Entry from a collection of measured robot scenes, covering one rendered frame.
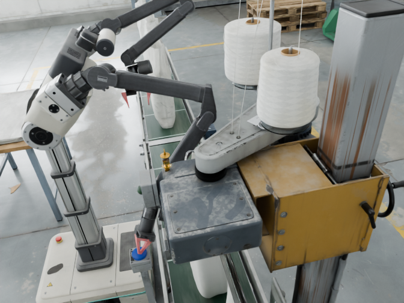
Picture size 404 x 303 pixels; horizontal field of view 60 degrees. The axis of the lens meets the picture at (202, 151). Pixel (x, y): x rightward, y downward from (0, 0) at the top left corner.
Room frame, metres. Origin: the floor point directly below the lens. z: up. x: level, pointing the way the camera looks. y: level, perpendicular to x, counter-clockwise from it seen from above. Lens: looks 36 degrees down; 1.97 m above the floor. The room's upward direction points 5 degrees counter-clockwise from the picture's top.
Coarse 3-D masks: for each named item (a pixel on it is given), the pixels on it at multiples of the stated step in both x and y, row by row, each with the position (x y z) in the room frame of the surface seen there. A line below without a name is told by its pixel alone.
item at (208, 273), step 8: (192, 152) 1.32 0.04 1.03; (216, 256) 0.96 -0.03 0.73; (192, 264) 1.03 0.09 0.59; (200, 264) 0.96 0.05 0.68; (208, 264) 0.96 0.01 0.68; (216, 264) 0.96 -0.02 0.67; (192, 272) 1.04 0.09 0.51; (200, 272) 0.96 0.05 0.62; (208, 272) 0.96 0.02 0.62; (216, 272) 0.96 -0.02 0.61; (224, 272) 0.96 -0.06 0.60; (200, 280) 0.96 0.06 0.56; (208, 280) 0.95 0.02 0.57; (216, 280) 0.96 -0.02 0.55; (224, 280) 0.97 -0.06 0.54; (200, 288) 0.97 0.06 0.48; (208, 288) 0.95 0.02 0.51; (216, 288) 0.96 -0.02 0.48; (224, 288) 0.97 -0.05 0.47; (208, 296) 0.96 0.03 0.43
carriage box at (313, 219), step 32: (256, 160) 0.82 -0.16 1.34; (288, 160) 0.81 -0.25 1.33; (320, 160) 0.81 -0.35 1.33; (288, 192) 0.68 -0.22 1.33; (320, 192) 0.67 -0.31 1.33; (352, 192) 0.69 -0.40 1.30; (384, 192) 0.70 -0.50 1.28; (288, 224) 0.66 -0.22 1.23; (320, 224) 0.68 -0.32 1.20; (352, 224) 0.69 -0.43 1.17; (288, 256) 0.66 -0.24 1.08; (320, 256) 0.68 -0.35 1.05
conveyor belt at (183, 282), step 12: (168, 144) 2.37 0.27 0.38; (156, 156) 2.21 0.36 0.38; (156, 168) 2.06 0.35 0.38; (168, 264) 1.20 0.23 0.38; (180, 264) 1.19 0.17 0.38; (240, 264) 1.16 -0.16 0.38; (180, 276) 1.12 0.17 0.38; (192, 276) 1.11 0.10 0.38; (240, 276) 1.09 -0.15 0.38; (180, 288) 1.05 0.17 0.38; (192, 288) 1.04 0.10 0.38; (180, 300) 0.98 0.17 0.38; (192, 300) 0.98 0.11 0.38; (204, 300) 0.97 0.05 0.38; (216, 300) 0.97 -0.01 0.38; (252, 300) 0.95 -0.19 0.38
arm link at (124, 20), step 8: (152, 0) 1.72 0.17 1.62; (160, 0) 1.72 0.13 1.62; (168, 0) 1.71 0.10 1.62; (176, 0) 1.70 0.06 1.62; (184, 0) 1.69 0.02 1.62; (136, 8) 1.72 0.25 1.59; (144, 8) 1.71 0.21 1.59; (152, 8) 1.71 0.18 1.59; (160, 8) 1.71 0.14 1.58; (192, 8) 1.68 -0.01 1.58; (120, 16) 1.71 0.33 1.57; (128, 16) 1.71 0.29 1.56; (136, 16) 1.71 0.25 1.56; (144, 16) 1.71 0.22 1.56; (104, 24) 1.68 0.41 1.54; (112, 24) 1.68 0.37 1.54; (120, 24) 1.68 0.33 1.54; (128, 24) 1.70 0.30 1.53
